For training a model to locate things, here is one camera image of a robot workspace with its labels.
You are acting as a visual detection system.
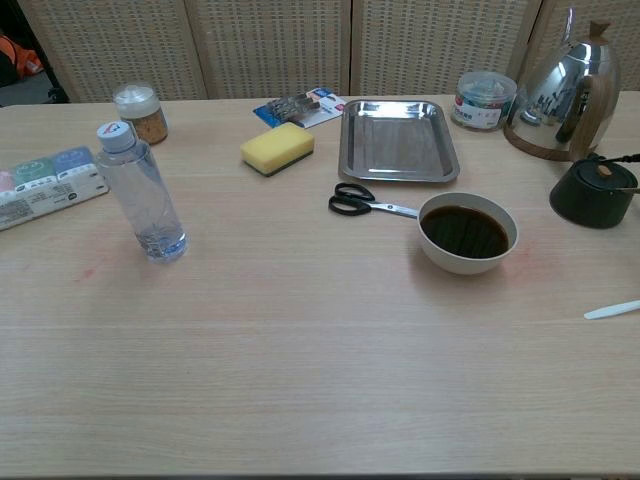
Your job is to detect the white plastic utensil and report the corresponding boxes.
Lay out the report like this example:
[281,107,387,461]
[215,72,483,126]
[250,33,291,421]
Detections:
[583,299,640,321]

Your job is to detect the cup with dark interior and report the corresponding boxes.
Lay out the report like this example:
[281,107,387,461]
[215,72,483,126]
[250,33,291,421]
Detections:
[417,192,520,277]

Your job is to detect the small black pitcher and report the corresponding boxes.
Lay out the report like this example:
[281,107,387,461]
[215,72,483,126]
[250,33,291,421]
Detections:
[549,153,640,230]

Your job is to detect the yellow sponge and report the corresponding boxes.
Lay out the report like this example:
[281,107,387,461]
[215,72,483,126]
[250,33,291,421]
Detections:
[239,121,317,179]

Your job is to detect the stainless steel tray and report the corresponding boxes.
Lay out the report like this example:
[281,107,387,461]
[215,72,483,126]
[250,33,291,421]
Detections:
[338,98,462,185]

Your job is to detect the blue blister pack of clips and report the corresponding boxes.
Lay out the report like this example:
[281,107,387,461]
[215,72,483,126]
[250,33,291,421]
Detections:
[252,86,348,130]

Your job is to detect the clear plastic water bottle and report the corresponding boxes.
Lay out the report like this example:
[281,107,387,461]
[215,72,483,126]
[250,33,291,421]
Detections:
[94,120,190,266]

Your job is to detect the wooden woven folding screen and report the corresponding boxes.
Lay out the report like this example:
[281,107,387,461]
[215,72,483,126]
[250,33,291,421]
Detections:
[16,0,640,104]

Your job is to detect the clear jar of colourful clips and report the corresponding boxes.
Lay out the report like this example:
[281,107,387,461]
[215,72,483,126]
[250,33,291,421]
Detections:
[450,70,519,133]

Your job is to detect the spice jar white lid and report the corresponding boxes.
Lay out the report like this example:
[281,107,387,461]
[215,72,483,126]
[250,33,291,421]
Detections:
[112,81,170,147]

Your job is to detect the multipack of tissue packets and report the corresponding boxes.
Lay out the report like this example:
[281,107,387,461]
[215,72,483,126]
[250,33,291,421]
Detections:
[0,145,111,233]

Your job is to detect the orange and black bag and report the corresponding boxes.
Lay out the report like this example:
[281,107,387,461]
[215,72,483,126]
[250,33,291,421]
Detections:
[0,33,44,89]

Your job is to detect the black handled scissors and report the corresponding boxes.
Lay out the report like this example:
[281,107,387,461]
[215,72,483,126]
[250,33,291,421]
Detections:
[327,181,420,220]

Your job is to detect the steel gooseneck kettle wooden handle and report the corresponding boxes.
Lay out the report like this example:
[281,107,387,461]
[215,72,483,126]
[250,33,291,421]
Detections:
[502,6,623,163]

